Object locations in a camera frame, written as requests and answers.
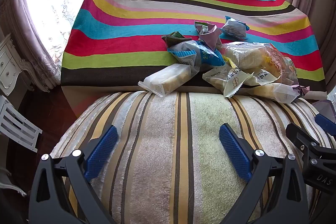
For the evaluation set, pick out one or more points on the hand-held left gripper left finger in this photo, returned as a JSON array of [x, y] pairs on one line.
[[102, 150]]

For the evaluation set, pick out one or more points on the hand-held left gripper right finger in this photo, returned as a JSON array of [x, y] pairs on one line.
[[235, 153]]

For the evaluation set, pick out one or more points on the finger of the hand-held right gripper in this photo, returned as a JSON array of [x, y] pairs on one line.
[[326, 125], [309, 150]]

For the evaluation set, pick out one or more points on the purple cardboard box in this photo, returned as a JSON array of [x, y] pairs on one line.
[[325, 107]]

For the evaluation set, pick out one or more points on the clear packet with pale bread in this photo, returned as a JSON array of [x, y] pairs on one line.
[[168, 79]]

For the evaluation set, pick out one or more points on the blue and white snack packet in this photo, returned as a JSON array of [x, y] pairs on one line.
[[199, 54]]

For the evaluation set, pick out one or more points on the blue packet with dark filling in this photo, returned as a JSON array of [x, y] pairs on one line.
[[235, 28]]

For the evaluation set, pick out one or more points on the green pea snack packet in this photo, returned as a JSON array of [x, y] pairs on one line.
[[174, 39]]

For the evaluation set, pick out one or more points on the beige striped plush cushion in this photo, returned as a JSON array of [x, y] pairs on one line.
[[162, 148]]

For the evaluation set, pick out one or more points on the cream snack packet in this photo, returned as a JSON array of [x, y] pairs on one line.
[[233, 79]]

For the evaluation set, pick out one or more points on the white slatted chair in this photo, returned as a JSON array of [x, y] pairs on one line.
[[18, 127]]

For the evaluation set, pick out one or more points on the multicolour striped cloth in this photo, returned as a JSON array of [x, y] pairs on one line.
[[118, 37]]

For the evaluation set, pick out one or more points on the purple snack packet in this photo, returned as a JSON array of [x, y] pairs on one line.
[[211, 36]]

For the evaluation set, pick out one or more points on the white carved dresser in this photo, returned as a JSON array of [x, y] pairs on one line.
[[10, 66]]

